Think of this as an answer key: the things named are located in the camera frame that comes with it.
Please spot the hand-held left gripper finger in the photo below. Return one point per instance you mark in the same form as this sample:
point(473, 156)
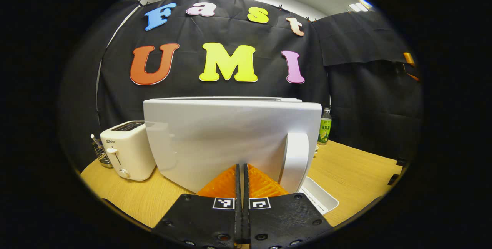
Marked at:
point(238, 218)
point(246, 218)

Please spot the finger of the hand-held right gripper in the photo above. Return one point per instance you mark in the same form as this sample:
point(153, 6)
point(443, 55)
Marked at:
point(408, 58)

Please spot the white microwave oven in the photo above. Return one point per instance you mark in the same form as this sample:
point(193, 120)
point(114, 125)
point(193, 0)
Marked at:
point(215, 137)

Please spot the black backdrop cloth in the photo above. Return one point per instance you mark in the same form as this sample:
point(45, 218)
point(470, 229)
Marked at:
point(365, 99)

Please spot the small ceiling light panel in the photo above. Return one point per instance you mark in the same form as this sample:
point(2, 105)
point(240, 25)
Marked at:
point(360, 5)

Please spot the white plastic tray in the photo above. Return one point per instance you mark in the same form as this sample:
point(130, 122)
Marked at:
point(321, 197)

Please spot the green drink bottle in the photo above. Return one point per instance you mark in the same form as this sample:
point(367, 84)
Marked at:
point(324, 128)

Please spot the white toaster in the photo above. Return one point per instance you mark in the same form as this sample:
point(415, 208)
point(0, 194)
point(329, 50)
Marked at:
point(130, 153)

